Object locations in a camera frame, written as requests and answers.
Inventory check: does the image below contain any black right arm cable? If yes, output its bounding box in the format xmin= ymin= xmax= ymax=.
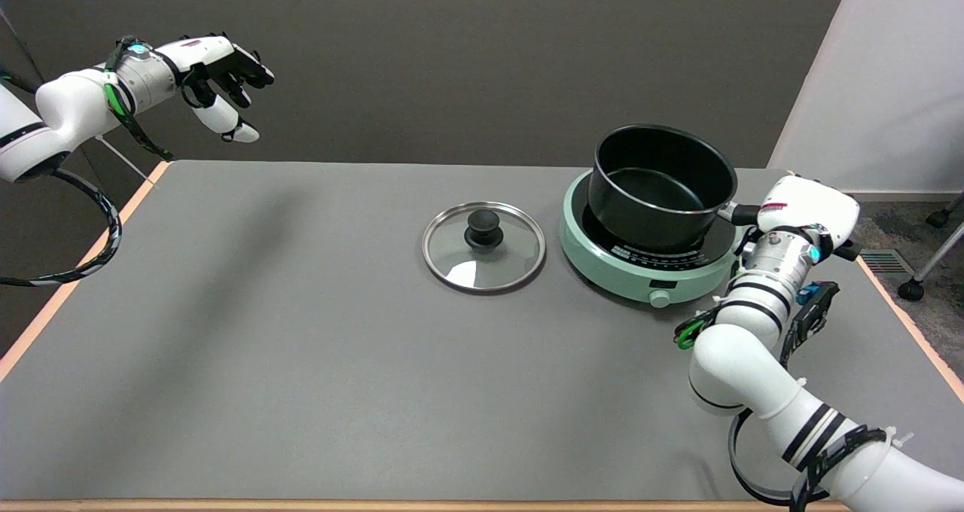
xmin=726 ymin=279 xmax=894 ymax=512

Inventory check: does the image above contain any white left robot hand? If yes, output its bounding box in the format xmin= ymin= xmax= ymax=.
xmin=154 ymin=32 xmax=276 ymax=145

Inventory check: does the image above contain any metal stand with black casters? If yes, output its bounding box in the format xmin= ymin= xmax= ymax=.
xmin=898 ymin=191 xmax=964 ymax=303

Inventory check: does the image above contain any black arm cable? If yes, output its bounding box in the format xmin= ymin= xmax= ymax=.
xmin=0 ymin=36 xmax=175 ymax=288
xmin=726 ymin=279 xmax=894 ymax=512

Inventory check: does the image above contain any black pot with long handle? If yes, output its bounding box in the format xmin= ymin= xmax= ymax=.
xmin=587 ymin=123 xmax=862 ymax=263

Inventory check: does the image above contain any mint green induction cooker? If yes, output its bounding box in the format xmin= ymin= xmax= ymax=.
xmin=559 ymin=169 xmax=743 ymax=309

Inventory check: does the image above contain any glass lid with black knob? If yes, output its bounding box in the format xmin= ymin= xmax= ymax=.
xmin=422 ymin=201 xmax=547 ymax=294

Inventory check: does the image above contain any metal floor vent grille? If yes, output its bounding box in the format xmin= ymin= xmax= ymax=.
xmin=859 ymin=248 xmax=917 ymax=276

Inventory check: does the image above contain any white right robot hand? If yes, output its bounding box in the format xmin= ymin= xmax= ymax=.
xmin=734 ymin=174 xmax=862 ymax=263

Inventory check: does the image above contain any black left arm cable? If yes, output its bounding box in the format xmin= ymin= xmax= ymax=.
xmin=0 ymin=36 xmax=175 ymax=288

